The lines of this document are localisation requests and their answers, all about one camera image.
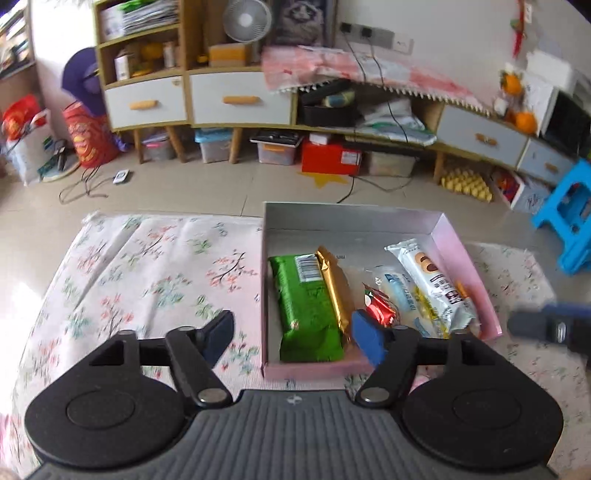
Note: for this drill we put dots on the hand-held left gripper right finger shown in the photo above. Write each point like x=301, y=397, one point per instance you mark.
x=369, y=337

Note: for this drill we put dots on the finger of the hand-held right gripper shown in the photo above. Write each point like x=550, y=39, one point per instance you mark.
x=526, y=325
x=568, y=309

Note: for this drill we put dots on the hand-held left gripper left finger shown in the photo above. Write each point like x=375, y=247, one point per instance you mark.
x=217, y=337

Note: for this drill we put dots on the small red candy packet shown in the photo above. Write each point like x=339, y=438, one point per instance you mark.
x=381, y=307

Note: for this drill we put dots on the gold snack packet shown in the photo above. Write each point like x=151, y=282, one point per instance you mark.
x=339, y=290

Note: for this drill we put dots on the light blue snack packet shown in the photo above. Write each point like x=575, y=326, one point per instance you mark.
x=401, y=290

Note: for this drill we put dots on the green snack packet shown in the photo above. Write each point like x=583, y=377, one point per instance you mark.
x=304, y=314

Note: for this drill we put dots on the long white snack packet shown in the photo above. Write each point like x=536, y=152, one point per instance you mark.
x=434, y=281

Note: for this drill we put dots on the pink cardboard box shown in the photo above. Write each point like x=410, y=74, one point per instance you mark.
x=351, y=226

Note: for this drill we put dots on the floral printed mat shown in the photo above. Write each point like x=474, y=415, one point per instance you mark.
x=152, y=277

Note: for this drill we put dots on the blue plastic stool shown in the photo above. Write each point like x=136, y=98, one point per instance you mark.
x=561, y=212

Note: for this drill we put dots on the white printed box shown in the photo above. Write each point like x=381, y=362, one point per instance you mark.
x=526, y=196

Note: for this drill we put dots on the yellow egg carton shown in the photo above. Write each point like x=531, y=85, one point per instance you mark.
x=466, y=184

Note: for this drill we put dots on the red box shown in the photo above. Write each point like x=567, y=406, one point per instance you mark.
x=330, y=159

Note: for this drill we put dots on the white remote control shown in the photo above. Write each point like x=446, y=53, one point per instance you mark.
x=121, y=177

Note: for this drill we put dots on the black microwave oven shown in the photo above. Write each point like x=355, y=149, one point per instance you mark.
x=570, y=122

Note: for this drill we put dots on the clear storage bin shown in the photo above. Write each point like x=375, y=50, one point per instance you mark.
x=276, y=150
x=213, y=147
x=159, y=148

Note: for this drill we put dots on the orange fruit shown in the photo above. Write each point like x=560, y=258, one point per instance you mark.
x=525, y=122
x=511, y=84

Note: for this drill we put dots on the folded white green cloths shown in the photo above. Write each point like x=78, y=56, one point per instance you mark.
x=397, y=122

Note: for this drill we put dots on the black bag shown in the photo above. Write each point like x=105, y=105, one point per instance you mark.
x=328, y=113

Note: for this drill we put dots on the round fan base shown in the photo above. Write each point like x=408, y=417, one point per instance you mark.
x=57, y=168

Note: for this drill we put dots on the red printed barrel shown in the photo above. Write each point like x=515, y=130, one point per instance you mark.
x=87, y=138

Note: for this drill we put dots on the long low wooden cabinet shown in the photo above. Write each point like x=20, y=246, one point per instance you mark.
x=240, y=99

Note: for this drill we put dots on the white foam box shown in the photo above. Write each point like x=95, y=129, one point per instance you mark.
x=549, y=67

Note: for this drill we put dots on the tall wooden shelf cabinet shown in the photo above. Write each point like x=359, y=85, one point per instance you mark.
x=143, y=101

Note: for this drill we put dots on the white printed bag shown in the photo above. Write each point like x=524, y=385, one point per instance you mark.
x=30, y=154

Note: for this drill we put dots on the pink cloth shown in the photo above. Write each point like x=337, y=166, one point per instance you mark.
x=323, y=62

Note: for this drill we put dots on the small wooden box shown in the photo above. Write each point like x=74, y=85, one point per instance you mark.
x=228, y=54

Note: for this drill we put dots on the red hanging decoration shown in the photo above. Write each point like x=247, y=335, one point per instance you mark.
x=521, y=27

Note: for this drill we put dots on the small white carton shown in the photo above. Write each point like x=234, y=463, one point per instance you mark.
x=122, y=67

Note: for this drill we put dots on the red plastic bag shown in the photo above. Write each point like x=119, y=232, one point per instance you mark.
x=21, y=117

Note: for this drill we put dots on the white desk fan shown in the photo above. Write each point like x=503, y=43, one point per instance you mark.
x=247, y=21

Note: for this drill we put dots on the framed cat picture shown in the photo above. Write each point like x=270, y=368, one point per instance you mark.
x=302, y=21

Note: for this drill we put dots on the stack of papers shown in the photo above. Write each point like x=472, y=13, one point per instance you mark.
x=147, y=16

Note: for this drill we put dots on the dark desk shelf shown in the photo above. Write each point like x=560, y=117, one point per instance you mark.
x=16, y=41

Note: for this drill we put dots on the white wall outlet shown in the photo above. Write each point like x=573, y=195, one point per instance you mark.
x=402, y=45

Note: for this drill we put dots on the grey wall outlet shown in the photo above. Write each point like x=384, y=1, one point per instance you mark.
x=367, y=33

